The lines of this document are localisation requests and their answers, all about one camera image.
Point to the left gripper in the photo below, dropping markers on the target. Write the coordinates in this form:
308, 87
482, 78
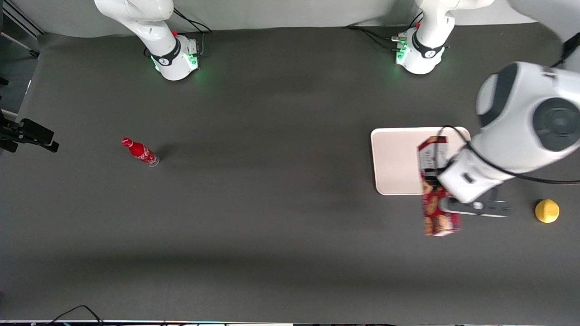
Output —
440, 170

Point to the red cookie box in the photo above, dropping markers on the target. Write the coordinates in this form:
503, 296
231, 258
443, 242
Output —
437, 217

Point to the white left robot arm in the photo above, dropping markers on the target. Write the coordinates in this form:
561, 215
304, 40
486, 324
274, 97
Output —
521, 113

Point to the white rectangular tray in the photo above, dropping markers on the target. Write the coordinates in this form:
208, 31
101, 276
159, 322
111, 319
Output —
394, 158

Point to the yellow lemon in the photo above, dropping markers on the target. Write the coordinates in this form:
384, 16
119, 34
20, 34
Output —
547, 211

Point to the red cola bottle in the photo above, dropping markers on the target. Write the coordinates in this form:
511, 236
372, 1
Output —
139, 151

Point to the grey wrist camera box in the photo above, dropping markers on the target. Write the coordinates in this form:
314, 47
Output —
480, 208

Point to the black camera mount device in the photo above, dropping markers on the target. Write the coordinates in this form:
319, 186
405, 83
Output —
31, 132

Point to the metal frame rail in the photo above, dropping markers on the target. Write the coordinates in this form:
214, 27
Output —
18, 20

